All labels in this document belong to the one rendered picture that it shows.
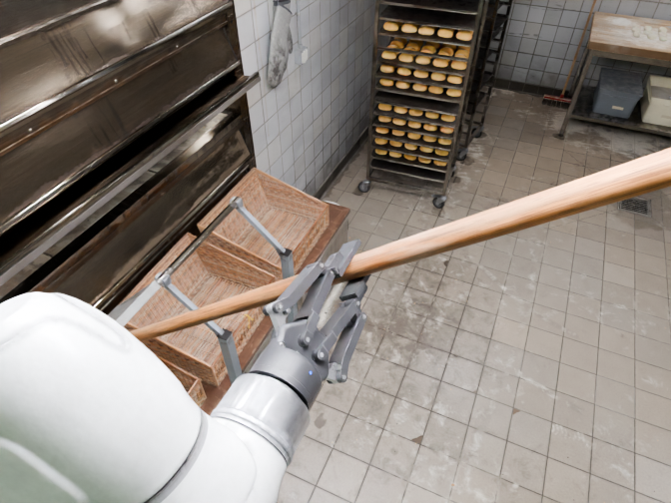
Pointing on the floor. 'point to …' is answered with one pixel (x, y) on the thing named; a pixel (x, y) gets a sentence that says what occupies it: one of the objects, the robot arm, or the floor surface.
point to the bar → (198, 307)
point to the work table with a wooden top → (655, 52)
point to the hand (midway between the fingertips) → (350, 268)
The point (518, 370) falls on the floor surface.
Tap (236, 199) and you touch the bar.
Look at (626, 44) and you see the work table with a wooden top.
